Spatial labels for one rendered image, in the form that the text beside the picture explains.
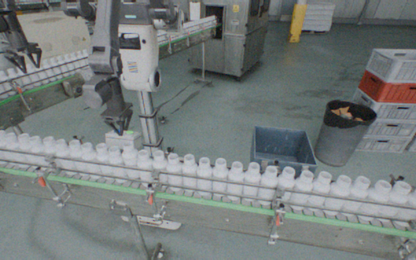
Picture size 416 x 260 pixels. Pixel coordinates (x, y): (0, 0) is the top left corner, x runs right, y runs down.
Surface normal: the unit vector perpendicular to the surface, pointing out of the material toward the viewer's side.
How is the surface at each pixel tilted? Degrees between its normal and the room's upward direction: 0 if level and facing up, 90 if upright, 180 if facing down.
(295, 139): 90
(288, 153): 90
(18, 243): 0
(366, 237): 90
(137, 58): 90
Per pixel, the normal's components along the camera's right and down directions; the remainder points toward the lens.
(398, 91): -0.06, 0.57
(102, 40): -0.14, -0.01
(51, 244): 0.01, -0.82
